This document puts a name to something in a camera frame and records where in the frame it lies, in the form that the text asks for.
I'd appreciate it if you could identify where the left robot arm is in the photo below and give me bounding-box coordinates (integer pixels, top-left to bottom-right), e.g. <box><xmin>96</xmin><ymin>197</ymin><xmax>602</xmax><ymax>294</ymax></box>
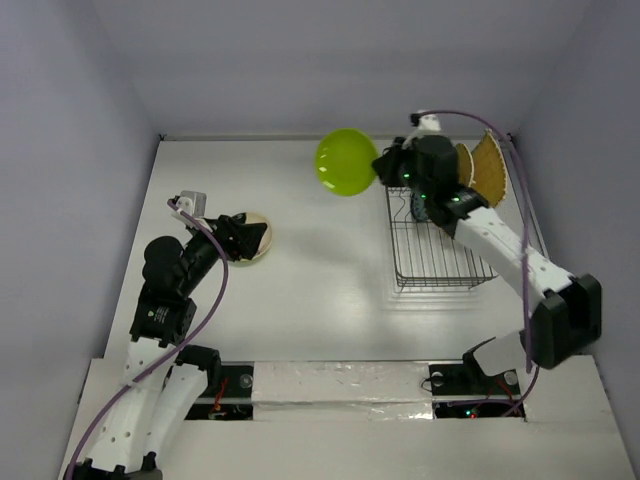
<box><xmin>64</xmin><ymin>213</ymin><xmax>272</xmax><ymax>479</ymax></box>

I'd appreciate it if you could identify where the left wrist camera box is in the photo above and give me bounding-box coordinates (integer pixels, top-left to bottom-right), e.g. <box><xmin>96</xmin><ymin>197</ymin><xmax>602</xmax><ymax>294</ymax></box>
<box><xmin>168</xmin><ymin>190</ymin><xmax>207</xmax><ymax>221</ymax></box>

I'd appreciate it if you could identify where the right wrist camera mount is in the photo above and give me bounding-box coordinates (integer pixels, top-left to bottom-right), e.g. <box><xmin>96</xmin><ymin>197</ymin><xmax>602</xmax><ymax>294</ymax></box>
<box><xmin>403</xmin><ymin>111</ymin><xmax>442</xmax><ymax>149</ymax></box>

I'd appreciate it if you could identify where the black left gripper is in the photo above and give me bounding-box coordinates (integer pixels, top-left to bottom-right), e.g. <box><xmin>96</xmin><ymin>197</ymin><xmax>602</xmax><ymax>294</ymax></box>
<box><xmin>179</xmin><ymin>213</ymin><xmax>265</xmax><ymax>293</ymax></box>

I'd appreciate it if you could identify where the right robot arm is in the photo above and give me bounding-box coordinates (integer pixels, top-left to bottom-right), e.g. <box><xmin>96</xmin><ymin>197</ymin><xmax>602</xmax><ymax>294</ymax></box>
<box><xmin>372</xmin><ymin>134</ymin><xmax>602</xmax><ymax>392</ymax></box>

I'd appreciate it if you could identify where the green plastic plate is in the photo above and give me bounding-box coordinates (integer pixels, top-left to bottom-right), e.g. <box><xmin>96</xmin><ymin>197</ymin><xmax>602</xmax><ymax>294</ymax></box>
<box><xmin>230</xmin><ymin>257</ymin><xmax>263</xmax><ymax>269</ymax></box>

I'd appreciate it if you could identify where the beige plate with black pattern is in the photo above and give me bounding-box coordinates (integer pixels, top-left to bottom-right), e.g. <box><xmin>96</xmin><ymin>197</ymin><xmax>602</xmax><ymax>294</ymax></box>
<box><xmin>233</xmin><ymin>212</ymin><xmax>273</xmax><ymax>263</ymax></box>

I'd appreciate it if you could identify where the rounded bamboo woven tray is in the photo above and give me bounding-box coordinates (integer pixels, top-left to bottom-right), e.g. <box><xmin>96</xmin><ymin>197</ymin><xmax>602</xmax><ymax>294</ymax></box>
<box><xmin>455</xmin><ymin>143</ymin><xmax>474</xmax><ymax>187</ymax></box>

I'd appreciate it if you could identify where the blue floral ceramic plate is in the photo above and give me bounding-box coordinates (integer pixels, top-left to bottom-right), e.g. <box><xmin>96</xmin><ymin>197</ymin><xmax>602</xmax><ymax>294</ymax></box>
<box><xmin>410</xmin><ymin>193</ymin><xmax>429</xmax><ymax>223</ymax></box>

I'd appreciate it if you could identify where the square bamboo woven tray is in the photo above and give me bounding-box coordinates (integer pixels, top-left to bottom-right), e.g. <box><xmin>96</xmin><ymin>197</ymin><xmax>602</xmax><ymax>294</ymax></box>
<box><xmin>471</xmin><ymin>129</ymin><xmax>508</xmax><ymax>208</ymax></box>

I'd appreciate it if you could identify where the black wire dish rack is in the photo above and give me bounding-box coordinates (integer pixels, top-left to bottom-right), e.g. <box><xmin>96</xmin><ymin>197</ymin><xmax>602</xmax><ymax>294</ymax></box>
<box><xmin>385</xmin><ymin>188</ymin><xmax>498</xmax><ymax>295</ymax></box>

